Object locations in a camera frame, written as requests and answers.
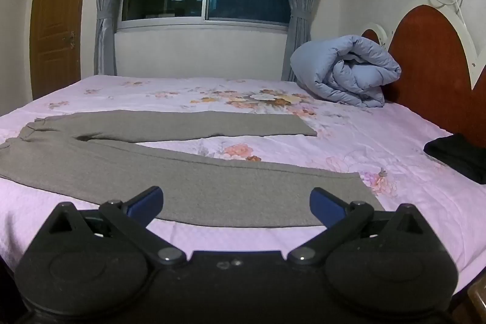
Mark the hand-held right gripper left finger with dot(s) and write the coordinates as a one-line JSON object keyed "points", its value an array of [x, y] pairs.
{"points": [[147, 200]]}

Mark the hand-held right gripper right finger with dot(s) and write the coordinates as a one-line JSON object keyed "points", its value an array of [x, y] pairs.
{"points": [[325, 208]]}

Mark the grey pants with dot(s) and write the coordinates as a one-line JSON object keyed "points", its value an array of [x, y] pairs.
{"points": [[212, 183]]}

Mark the pink floral bed sheet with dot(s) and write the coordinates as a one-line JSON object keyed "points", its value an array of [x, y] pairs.
{"points": [[379, 141]]}

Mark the light blue folded duvet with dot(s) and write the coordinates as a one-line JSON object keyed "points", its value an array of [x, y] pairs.
{"points": [[341, 71]]}

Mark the black cloth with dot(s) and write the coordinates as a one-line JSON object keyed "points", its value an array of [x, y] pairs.
{"points": [[461, 155]]}

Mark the brown wooden nightstand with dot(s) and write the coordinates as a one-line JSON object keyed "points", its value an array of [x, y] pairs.
{"points": [[476, 299]]}

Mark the red wooden headboard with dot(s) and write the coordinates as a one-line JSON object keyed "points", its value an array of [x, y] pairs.
{"points": [[433, 62]]}

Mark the brown wooden door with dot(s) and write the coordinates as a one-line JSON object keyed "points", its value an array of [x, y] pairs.
{"points": [[57, 20]]}

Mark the grey curtain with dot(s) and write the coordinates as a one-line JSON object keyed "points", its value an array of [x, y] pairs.
{"points": [[108, 1], [300, 5]]}

